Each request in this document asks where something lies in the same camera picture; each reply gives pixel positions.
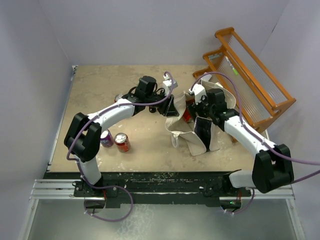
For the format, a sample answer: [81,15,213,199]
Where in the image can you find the orange wooden rack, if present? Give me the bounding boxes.
[193,27,296,133]

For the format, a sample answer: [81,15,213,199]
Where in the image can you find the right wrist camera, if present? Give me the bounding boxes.
[188,83,207,105]

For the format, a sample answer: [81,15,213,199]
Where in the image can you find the cream canvas tote bag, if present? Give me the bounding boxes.
[164,79,238,157]

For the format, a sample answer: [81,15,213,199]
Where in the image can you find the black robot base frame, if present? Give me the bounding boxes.
[43,171,252,209]

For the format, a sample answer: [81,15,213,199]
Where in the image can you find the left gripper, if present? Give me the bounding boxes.
[145,88,179,117]

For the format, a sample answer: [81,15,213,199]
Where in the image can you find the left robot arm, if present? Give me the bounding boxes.
[63,71,179,196]

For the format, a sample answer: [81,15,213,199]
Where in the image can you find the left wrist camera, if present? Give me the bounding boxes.
[162,75,178,96]

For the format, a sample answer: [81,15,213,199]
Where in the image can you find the small dark red-capped bottle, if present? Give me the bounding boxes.
[148,106,157,114]

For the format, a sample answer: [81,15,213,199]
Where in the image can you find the red cola can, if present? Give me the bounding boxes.
[182,109,194,124]

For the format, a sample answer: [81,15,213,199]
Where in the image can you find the green-capped marker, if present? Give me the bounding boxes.
[224,56,239,76]

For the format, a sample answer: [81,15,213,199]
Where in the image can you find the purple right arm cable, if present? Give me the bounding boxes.
[190,71,320,216]

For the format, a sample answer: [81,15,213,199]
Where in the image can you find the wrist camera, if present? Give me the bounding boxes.
[162,75,178,96]
[188,83,207,105]

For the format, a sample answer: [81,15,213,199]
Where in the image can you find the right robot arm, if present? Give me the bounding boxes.
[188,84,294,196]

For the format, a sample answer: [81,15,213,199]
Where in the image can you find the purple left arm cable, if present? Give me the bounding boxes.
[66,71,175,222]

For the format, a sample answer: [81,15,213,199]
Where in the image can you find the purple soda can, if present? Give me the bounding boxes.
[100,129,114,148]

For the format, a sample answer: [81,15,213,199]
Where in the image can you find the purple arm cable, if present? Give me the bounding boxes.
[66,71,175,222]
[190,71,320,216]

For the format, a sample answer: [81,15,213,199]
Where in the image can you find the aluminium rail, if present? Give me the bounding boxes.
[30,179,76,200]

